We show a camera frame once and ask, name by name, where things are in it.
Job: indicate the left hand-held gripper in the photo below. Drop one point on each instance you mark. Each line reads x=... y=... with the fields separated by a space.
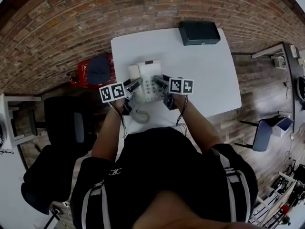
x=112 y=92

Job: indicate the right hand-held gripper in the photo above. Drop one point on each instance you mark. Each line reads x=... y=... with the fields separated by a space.
x=181 y=86

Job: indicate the person's left forearm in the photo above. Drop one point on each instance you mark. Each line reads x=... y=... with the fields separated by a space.
x=107 y=132

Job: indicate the person's right forearm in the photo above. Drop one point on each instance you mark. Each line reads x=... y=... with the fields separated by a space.
x=200 y=128

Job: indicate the dark blue cap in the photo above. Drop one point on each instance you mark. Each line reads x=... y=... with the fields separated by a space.
x=98 y=70

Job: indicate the red fire extinguisher cabinet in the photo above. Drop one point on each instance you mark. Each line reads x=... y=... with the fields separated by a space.
x=82 y=74

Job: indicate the red fire extinguisher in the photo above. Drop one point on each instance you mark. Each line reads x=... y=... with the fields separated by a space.
x=73 y=79

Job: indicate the dark green box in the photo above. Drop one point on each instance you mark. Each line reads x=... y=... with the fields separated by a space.
x=199 y=33

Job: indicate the black office chair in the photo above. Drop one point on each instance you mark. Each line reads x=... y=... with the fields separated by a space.
x=59 y=128

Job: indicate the person's torso in black shirt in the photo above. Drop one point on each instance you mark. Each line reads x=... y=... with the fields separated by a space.
x=166 y=166

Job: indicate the blue chair with black legs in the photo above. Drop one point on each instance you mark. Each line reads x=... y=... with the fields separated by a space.
x=263 y=135

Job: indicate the small white box under desk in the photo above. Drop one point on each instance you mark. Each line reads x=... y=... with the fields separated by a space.
x=280 y=62

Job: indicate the white side table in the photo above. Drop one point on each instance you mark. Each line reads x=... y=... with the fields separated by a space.
x=7 y=108

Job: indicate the black desk with white legs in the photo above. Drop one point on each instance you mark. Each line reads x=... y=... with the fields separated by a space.
x=289 y=80

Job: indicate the white box under chair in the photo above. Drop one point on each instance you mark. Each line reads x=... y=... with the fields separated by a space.
x=282 y=131

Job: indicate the round black and white device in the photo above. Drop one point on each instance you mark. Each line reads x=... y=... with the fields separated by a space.
x=3 y=130

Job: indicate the white power strip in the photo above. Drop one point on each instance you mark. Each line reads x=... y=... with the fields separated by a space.
x=66 y=203

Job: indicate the black floor stand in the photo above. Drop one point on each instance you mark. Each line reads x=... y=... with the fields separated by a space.
x=53 y=213

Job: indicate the white metal rack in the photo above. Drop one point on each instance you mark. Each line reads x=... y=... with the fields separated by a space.
x=269 y=206

